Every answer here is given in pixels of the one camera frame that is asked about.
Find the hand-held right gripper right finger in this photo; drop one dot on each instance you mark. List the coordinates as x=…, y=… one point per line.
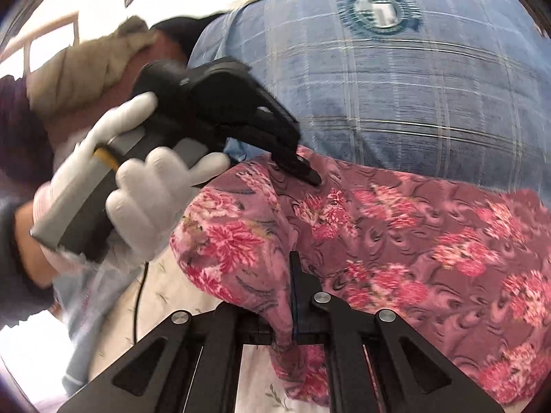
x=301, y=305

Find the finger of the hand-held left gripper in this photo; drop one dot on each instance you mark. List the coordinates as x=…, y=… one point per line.
x=299, y=165

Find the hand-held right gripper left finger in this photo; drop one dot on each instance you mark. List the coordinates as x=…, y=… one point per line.
x=228, y=322

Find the pink floral garment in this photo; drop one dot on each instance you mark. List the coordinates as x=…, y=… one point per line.
x=409, y=245

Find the person's left forearm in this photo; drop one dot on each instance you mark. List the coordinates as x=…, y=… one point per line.
x=26, y=241

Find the person's left hand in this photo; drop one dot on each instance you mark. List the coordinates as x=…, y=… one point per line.
x=146, y=206

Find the brown pillow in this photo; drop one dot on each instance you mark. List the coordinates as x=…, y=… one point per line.
x=159, y=60

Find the white leaf print bed sheet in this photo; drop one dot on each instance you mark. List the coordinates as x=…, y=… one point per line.
x=172, y=284

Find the black cloth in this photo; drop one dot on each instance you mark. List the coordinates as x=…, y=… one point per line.
x=189, y=32

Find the beige cloth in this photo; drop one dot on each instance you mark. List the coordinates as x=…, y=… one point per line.
x=86, y=64

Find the blue plaid quilt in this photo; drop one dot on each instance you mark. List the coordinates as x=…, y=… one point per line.
x=409, y=94

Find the light blue cloth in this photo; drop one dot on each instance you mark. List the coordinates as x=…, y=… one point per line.
x=94, y=309

